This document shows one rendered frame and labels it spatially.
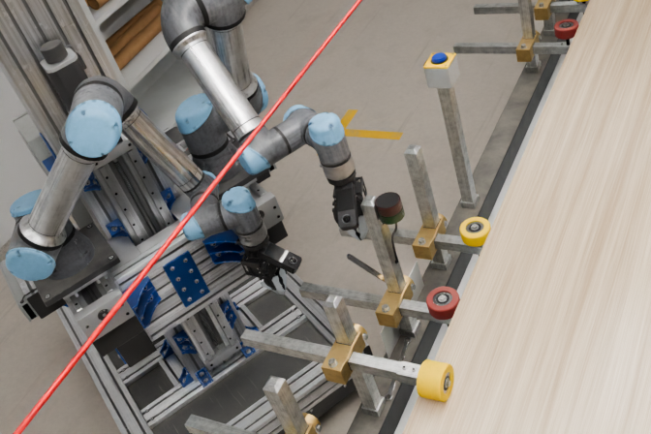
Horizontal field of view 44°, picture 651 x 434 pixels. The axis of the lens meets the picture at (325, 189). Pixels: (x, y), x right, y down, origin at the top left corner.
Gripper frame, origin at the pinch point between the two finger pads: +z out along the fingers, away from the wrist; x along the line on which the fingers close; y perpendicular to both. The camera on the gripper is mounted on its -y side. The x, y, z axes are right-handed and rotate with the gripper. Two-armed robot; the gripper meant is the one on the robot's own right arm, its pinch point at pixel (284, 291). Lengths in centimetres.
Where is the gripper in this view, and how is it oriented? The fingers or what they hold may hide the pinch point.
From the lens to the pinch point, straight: 221.3
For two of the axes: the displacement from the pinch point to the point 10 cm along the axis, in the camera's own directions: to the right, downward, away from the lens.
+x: -4.3, 6.5, -6.3
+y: -8.6, -0.9, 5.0
